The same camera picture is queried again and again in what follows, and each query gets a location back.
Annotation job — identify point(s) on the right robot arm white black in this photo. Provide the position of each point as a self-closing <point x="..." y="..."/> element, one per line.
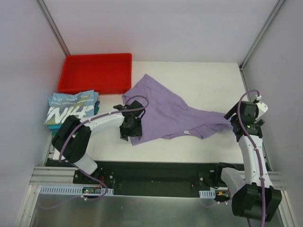
<point x="253" y="196"/>

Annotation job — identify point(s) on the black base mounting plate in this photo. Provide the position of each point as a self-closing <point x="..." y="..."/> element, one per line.
<point x="183" y="180"/>

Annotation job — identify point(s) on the white cable duct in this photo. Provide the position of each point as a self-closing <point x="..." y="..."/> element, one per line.
<point x="75" y="190"/>
<point x="207" y="194"/>

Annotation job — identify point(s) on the right aluminium frame post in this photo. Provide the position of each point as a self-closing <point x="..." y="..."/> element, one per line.
<point x="266" y="26"/>

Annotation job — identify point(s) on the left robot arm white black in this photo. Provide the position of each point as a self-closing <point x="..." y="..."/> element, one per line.
<point x="74" y="134"/>

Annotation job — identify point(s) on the red plastic bin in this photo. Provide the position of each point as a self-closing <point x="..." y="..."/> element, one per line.
<point x="106" y="74"/>

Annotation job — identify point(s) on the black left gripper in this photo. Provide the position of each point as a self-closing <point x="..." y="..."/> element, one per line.
<point x="130" y="132"/>

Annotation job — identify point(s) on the right white cable duct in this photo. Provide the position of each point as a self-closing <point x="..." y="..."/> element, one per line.
<point x="207" y="194"/>

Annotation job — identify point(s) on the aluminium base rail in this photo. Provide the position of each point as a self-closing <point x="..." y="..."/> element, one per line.
<point x="43" y="175"/>

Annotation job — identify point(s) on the left white cable duct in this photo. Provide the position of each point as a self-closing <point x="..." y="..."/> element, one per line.
<point x="75" y="190"/>

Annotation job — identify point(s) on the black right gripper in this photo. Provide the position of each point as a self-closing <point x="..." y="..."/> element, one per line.
<point x="231" y="114"/>

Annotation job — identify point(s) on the aluminium frame post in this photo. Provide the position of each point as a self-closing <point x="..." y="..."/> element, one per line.
<point x="266" y="26"/>
<point x="51" y="22"/>

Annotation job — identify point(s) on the purple t-shirt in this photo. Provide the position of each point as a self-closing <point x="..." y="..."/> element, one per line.
<point x="168" y="116"/>

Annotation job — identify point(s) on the folded teal shirt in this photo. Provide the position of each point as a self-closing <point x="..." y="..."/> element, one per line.
<point x="55" y="128"/>

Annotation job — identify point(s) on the left aluminium frame post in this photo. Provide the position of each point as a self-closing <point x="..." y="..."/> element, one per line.
<point x="51" y="22"/>

